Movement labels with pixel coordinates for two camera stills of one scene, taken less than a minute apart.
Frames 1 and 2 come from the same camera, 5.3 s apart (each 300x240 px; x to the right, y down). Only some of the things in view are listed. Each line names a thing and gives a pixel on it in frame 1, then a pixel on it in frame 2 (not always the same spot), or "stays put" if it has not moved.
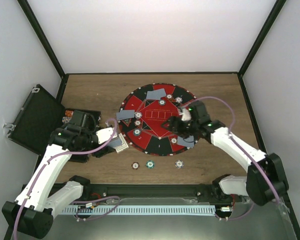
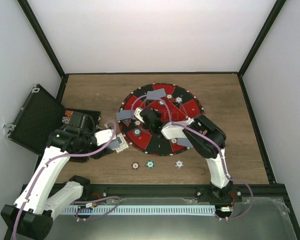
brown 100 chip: (137, 123) stays put
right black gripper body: (194, 124) → (158, 115)
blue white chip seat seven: (178, 99) stays put
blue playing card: (125, 114) stays put
